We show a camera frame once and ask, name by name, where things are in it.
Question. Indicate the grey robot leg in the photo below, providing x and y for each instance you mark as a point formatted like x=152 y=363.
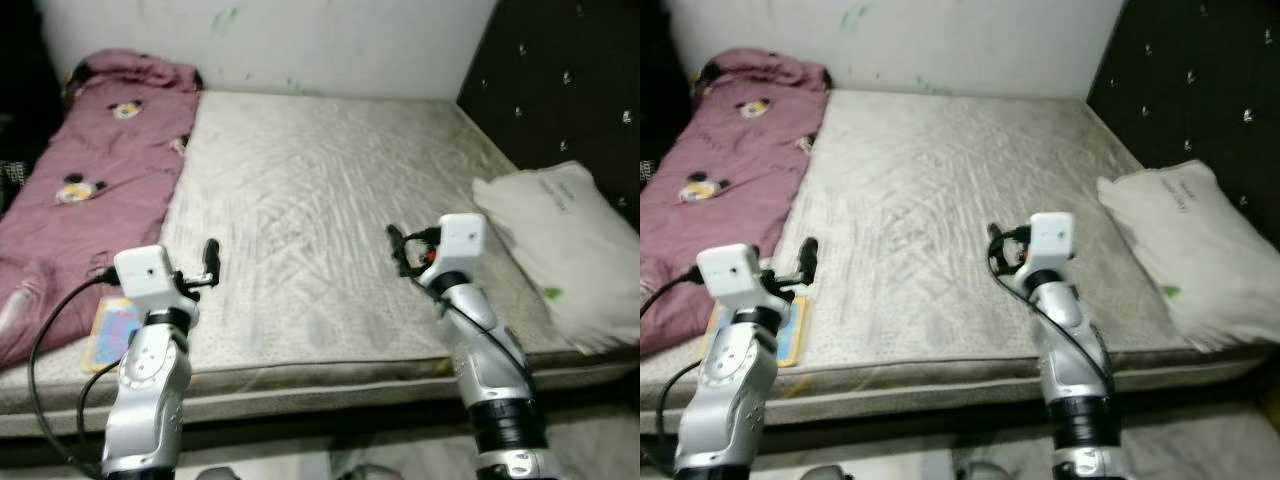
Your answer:
x=365 y=468
x=218 y=473
x=830 y=473
x=985 y=470

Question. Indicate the dark brown tufted headboard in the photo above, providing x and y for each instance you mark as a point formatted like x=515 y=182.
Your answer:
x=560 y=90
x=1190 y=80

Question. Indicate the white pillow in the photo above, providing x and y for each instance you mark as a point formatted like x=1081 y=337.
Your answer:
x=1190 y=250
x=570 y=250

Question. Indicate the yellow bordered blue picture book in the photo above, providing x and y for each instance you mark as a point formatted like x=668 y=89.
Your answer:
x=110 y=335
x=795 y=335

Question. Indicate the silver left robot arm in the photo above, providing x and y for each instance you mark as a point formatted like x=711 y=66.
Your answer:
x=730 y=400
x=150 y=400

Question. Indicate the grey left robot leg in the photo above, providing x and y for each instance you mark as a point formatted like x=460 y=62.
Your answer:
x=218 y=473
x=830 y=473

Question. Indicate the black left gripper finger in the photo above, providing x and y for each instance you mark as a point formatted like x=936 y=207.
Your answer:
x=212 y=260
x=809 y=260

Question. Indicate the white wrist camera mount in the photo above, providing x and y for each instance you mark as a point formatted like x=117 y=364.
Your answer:
x=460 y=245
x=1050 y=243
x=735 y=275
x=150 y=275

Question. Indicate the dark bed frame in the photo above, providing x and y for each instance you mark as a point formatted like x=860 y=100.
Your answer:
x=900 y=420
x=300 y=428

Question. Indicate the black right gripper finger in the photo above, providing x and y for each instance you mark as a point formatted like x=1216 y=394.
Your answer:
x=399 y=250
x=997 y=248

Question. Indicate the white quilted mattress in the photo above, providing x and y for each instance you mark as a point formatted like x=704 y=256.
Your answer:
x=950 y=200
x=330 y=220

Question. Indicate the pink cartoon print blanket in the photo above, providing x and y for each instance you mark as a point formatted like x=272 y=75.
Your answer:
x=730 y=160
x=90 y=170

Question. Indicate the grey right robot leg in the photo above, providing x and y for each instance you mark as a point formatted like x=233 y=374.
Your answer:
x=985 y=470
x=365 y=468

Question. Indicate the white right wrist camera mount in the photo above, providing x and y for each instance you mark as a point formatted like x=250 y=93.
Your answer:
x=1050 y=243
x=460 y=245

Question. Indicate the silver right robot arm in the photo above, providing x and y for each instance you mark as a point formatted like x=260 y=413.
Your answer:
x=495 y=370
x=1080 y=370

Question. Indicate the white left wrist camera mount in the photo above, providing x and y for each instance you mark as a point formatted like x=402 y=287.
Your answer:
x=735 y=275
x=150 y=275

